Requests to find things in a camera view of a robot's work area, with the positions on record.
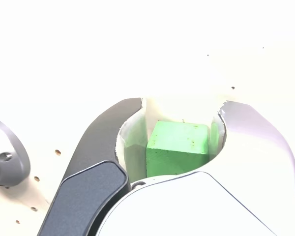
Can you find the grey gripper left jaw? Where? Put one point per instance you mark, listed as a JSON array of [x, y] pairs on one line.
[[88, 191]]

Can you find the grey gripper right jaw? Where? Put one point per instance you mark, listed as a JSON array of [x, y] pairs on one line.
[[186, 209]]

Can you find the green cube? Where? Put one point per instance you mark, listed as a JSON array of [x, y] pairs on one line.
[[177, 152]]

